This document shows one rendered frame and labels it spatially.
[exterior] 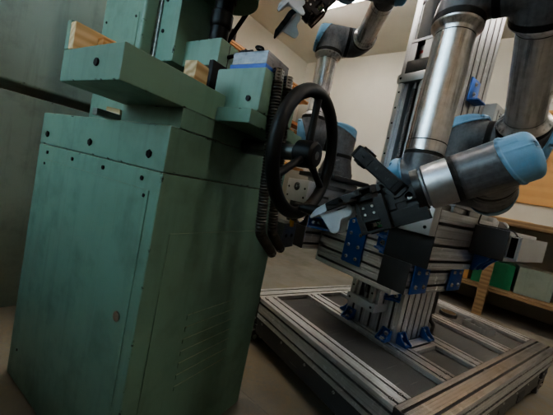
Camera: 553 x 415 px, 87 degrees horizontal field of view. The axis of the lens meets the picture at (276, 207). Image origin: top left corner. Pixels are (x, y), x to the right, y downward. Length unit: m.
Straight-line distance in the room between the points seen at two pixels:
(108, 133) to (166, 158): 0.21
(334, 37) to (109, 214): 1.12
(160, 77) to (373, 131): 3.75
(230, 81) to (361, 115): 3.70
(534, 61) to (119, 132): 0.88
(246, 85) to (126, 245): 0.41
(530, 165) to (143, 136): 0.65
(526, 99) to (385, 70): 3.61
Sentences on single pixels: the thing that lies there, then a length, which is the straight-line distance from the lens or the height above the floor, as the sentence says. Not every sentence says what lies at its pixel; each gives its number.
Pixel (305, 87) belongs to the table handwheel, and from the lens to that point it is 0.61.
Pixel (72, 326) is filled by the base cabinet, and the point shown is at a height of 0.30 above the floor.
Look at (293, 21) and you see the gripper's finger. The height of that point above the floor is 1.20.
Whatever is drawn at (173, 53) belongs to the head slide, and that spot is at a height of 1.02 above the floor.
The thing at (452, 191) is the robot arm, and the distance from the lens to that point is 0.52.
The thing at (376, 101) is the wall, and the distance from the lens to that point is 4.32.
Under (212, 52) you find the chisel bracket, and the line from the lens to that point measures 0.87.
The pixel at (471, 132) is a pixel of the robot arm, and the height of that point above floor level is 0.99.
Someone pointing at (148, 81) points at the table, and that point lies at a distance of 0.58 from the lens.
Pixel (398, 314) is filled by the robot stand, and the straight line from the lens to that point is 1.29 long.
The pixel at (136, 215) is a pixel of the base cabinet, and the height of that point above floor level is 0.61.
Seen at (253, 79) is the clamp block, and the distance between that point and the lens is 0.66.
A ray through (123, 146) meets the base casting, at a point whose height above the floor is 0.74.
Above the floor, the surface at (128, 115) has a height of 0.81.
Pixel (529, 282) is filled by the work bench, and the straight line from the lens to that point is 3.30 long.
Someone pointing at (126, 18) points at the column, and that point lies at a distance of 1.09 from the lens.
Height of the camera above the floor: 0.73
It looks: 4 degrees down
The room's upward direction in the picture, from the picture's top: 12 degrees clockwise
